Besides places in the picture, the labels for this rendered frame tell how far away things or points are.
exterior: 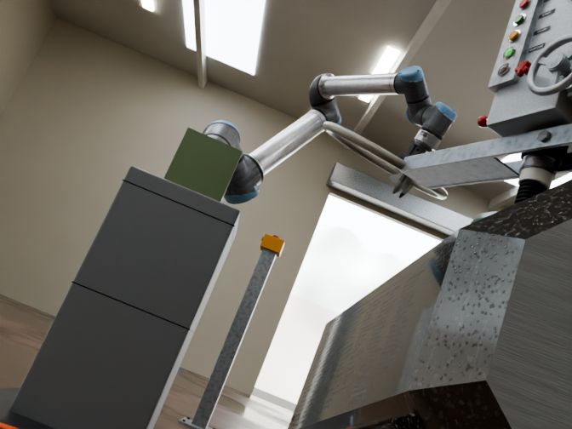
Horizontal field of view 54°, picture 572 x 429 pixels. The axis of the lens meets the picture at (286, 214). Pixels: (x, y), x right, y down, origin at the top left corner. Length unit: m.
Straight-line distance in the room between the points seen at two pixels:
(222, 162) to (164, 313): 0.60
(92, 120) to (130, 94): 0.67
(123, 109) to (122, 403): 7.17
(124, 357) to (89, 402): 0.16
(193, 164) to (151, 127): 6.55
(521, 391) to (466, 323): 0.10
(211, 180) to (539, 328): 1.52
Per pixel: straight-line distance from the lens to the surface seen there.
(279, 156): 2.44
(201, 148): 2.09
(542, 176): 1.41
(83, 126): 8.76
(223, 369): 3.09
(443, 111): 2.18
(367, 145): 1.74
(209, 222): 1.88
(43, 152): 8.75
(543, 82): 1.44
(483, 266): 0.76
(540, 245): 0.74
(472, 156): 1.53
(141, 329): 1.86
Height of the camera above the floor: 0.40
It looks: 15 degrees up
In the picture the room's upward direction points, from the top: 22 degrees clockwise
